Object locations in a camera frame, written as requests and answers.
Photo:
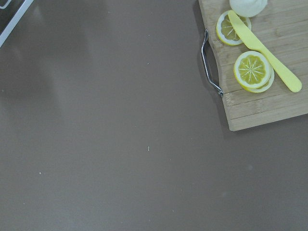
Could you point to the lemon slice under knife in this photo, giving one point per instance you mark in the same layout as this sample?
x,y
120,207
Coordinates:
x,y
226,32

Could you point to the yellow plastic knife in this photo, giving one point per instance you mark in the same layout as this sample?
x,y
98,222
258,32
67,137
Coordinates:
x,y
252,42

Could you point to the bamboo cutting board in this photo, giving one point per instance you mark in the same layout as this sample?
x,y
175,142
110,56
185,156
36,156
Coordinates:
x,y
283,28

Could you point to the metal cutting board handle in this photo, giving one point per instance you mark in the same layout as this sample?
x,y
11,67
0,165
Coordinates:
x,y
206,65

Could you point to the lemon slice near handle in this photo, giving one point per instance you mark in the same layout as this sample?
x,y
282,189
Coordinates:
x,y
253,72

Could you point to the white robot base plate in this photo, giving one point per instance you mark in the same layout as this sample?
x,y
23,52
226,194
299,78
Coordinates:
x,y
11,11

